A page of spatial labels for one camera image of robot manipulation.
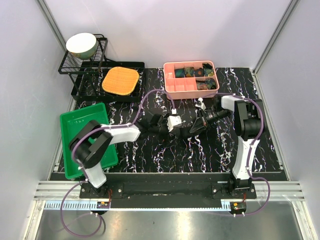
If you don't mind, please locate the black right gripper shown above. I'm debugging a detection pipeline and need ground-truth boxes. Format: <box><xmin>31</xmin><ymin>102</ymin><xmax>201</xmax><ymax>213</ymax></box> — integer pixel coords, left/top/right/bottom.
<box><xmin>190</xmin><ymin>109</ymin><xmax>229</xmax><ymax>135</ymax></box>

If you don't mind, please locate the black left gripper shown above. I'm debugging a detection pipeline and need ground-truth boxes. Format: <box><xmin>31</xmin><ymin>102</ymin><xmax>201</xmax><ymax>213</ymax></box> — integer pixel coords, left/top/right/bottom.
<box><xmin>149</xmin><ymin>113</ymin><xmax>177</xmax><ymax>147</ymax></box>

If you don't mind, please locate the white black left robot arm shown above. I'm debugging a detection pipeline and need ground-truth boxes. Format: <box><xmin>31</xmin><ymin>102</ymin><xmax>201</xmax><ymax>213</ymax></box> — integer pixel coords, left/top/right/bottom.
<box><xmin>68</xmin><ymin>114</ymin><xmax>182</xmax><ymax>198</ymax></box>

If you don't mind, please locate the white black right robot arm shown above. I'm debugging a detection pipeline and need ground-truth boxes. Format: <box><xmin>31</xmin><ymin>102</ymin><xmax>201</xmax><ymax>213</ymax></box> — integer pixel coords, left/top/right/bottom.
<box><xmin>187</xmin><ymin>94</ymin><xmax>268</xmax><ymax>199</ymax></box>

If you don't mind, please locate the black marbled table mat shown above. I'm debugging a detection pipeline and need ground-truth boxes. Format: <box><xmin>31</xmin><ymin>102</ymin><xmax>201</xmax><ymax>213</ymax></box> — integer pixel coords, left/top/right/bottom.
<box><xmin>48</xmin><ymin>66</ymin><xmax>291</xmax><ymax>182</ymax></box>

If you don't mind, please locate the rolled colourful large tie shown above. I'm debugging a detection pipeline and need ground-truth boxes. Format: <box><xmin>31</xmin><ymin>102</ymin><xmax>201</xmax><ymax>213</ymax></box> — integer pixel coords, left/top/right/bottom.
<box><xmin>195</xmin><ymin>78</ymin><xmax>217</xmax><ymax>91</ymax></box>

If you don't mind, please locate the pink divided organizer box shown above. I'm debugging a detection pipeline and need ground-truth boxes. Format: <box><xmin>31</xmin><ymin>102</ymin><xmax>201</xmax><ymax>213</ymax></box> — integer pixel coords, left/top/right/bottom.
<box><xmin>163</xmin><ymin>60</ymin><xmax>220</xmax><ymax>100</ymax></box>

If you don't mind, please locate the rolled orange dark tie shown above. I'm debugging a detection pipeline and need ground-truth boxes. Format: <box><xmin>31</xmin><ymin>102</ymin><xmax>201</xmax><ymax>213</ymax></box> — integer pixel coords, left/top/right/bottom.
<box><xmin>194</xmin><ymin>68</ymin><xmax>204</xmax><ymax>77</ymax></box>

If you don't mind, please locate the rolled green patterned tie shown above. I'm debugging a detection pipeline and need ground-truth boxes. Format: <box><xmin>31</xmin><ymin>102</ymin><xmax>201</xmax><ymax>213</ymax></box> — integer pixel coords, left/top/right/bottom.
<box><xmin>183</xmin><ymin>67</ymin><xmax>195</xmax><ymax>78</ymax></box>

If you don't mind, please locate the rolled black green tie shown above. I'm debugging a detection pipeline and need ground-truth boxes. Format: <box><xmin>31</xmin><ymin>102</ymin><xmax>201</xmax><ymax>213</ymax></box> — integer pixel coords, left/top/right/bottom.
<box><xmin>202</xmin><ymin>63</ymin><xmax>215</xmax><ymax>77</ymax></box>

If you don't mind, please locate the rolled dark teal tie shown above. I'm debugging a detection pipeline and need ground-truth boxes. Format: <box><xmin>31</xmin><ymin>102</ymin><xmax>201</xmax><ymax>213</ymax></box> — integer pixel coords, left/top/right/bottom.
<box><xmin>174</xmin><ymin>68</ymin><xmax>185</xmax><ymax>78</ymax></box>

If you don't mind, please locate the orange woven square mat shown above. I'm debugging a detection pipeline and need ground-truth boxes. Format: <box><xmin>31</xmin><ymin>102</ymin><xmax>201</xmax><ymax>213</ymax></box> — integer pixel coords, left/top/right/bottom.
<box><xmin>101</xmin><ymin>66</ymin><xmax>140</xmax><ymax>96</ymax></box>

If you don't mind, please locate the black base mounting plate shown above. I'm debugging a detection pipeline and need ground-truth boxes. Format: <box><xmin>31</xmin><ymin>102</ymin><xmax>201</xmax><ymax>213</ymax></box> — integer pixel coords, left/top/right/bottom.
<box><xmin>79</xmin><ymin>172</ymin><xmax>257</xmax><ymax>200</ymax></box>

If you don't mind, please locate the green plastic tray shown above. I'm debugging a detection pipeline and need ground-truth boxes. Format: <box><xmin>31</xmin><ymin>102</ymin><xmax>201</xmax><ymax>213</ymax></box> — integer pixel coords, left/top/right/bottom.
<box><xmin>60</xmin><ymin>103</ymin><xmax>109</xmax><ymax>180</ymax></box>

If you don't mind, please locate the white green ceramic bowl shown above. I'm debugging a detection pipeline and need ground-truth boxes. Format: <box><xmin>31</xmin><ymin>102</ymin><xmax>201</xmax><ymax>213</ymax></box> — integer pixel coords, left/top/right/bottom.
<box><xmin>66</xmin><ymin>32</ymin><xmax>98</xmax><ymax>60</ymax></box>

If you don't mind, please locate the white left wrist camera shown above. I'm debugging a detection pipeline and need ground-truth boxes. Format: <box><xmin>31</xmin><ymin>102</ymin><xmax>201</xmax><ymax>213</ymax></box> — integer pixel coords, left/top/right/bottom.
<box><xmin>167</xmin><ymin>115</ymin><xmax>182</xmax><ymax>132</ymax></box>

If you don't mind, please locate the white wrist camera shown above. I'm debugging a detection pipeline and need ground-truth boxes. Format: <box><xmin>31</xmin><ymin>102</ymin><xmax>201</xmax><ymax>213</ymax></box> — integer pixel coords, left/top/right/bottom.
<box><xmin>195</xmin><ymin>97</ymin><xmax>206</xmax><ymax>111</ymax></box>
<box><xmin>167</xmin><ymin>115</ymin><xmax>182</xmax><ymax>132</ymax></box>

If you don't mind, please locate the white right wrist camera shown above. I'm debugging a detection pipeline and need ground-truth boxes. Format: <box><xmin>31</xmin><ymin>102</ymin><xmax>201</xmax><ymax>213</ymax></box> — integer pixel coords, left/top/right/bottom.
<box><xmin>195</xmin><ymin>97</ymin><xmax>206</xmax><ymax>111</ymax></box>

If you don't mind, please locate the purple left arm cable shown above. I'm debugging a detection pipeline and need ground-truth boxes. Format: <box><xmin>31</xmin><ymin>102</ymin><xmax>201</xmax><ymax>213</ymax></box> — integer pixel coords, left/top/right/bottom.
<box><xmin>60</xmin><ymin>88</ymin><xmax>177</xmax><ymax>236</ymax></box>

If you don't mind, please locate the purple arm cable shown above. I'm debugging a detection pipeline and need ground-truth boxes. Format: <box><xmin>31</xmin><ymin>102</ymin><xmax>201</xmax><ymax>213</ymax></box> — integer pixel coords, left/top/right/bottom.
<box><xmin>60</xmin><ymin>88</ymin><xmax>177</xmax><ymax>236</ymax></box>
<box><xmin>201</xmin><ymin>92</ymin><xmax>271</xmax><ymax>216</ymax></box>

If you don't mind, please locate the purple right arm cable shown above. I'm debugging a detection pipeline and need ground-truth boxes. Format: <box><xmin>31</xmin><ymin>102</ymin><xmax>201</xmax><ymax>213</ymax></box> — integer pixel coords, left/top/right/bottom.
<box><xmin>201</xmin><ymin>92</ymin><xmax>271</xmax><ymax>216</ymax></box>

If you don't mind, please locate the black wire dish rack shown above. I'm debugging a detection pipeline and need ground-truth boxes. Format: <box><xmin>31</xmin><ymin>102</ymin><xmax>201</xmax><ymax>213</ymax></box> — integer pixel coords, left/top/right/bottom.
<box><xmin>58</xmin><ymin>34</ymin><xmax>146</xmax><ymax>103</ymax></box>

